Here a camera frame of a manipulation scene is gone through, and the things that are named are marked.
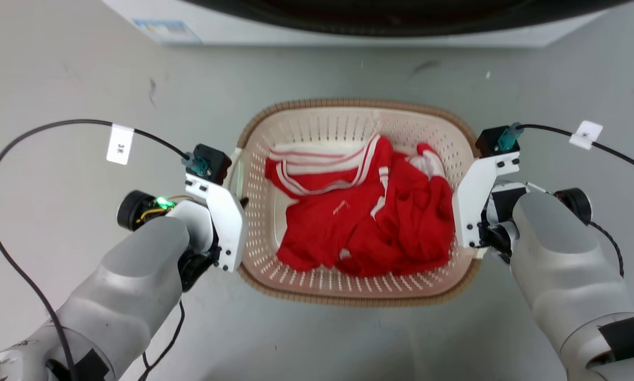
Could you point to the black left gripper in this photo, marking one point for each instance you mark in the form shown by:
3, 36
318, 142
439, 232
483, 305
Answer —
195, 267

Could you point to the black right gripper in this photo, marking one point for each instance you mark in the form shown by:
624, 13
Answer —
494, 237

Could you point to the beige plastic laundry basket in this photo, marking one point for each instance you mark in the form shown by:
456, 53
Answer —
316, 124

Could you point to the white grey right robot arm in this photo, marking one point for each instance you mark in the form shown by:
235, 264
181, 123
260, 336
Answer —
560, 259

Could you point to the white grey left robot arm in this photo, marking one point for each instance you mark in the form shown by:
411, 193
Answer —
126, 286

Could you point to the red white striped jersey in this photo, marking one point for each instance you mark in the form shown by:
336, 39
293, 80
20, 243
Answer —
359, 222

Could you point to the blue white appliance sticker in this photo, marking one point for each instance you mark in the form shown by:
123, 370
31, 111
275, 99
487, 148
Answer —
166, 30

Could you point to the white washing machine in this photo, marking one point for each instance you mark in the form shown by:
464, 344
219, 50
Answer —
137, 10

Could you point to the dark washing machine door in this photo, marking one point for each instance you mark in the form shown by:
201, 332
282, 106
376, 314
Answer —
401, 16

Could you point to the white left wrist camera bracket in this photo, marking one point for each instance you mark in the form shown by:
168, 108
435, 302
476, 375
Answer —
227, 222

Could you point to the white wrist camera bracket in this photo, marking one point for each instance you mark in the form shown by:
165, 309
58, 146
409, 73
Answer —
227, 222
475, 196

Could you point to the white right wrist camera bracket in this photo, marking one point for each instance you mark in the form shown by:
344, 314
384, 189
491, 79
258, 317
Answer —
475, 196

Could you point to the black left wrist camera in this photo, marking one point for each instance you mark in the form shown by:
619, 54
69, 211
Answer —
211, 161

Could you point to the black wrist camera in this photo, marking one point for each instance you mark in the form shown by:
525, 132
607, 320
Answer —
211, 161
494, 140

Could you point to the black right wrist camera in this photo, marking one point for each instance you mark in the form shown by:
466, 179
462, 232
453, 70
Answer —
494, 140

